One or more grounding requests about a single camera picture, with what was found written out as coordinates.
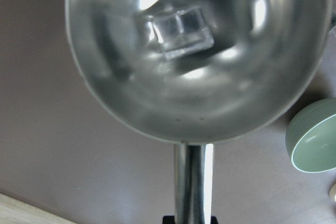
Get steel ice scoop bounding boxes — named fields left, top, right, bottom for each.
left=65, top=0, right=332, bottom=223

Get bamboo cutting board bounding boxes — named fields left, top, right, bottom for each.
left=1, top=194, right=76, bottom=223

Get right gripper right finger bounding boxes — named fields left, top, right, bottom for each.
left=211, top=216, right=218, bottom=224

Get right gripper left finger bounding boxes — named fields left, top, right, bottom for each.
left=162, top=216, right=175, bottom=224

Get green bowl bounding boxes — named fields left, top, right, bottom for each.
left=285, top=98, right=335, bottom=173

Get single clear ice cube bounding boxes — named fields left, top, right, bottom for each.
left=134, top=6, right=215, bottom=60

